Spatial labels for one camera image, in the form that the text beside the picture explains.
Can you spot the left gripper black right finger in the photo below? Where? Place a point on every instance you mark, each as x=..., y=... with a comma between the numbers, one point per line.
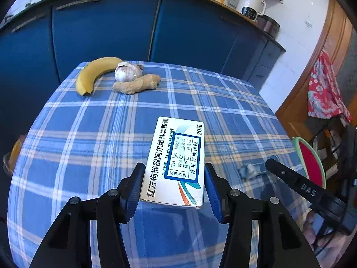
x=281, y=243

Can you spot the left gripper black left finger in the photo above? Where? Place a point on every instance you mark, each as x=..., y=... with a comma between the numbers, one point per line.
x=67, y=242

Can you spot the white medicine box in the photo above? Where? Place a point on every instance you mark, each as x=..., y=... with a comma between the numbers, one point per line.
x=174, y=173

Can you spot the blue kitchen cabinets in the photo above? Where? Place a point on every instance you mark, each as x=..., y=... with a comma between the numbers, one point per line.
x=43, y=44

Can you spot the black metal rack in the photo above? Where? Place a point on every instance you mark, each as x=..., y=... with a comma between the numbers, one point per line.
x=334, y=140

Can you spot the blue crumpled wrapper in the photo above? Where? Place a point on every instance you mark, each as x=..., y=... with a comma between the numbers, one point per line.
x=250, y=170

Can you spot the blue plaid tablecloth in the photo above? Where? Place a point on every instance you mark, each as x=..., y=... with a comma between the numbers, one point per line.
x=84, y=146

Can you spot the red floral cloth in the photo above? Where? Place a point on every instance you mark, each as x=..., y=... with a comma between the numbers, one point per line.
x=324, y=99

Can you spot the yellow banana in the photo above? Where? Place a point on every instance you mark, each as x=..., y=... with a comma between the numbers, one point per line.
x=93, y=70

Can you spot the garlic bulb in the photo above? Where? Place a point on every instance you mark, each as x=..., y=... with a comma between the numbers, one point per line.
x=127, y=72

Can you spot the ginger root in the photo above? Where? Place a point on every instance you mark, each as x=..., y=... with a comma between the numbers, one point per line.
x=146, y=82

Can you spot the dark rice cooker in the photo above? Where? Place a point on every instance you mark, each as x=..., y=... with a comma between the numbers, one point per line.
x=268, y=25

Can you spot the white electric kettle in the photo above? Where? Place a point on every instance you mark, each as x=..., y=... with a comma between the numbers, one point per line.
x=251, y=9

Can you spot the wooden door frame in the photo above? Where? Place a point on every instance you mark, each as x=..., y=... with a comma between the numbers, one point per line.
x=333, y=45

